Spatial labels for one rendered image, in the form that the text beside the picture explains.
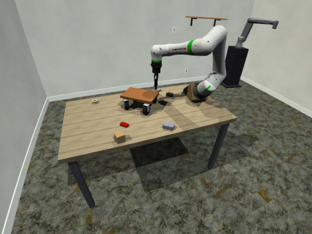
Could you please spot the wheeled wooden dolly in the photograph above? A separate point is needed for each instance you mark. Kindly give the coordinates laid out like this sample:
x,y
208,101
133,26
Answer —
x,y
136,94

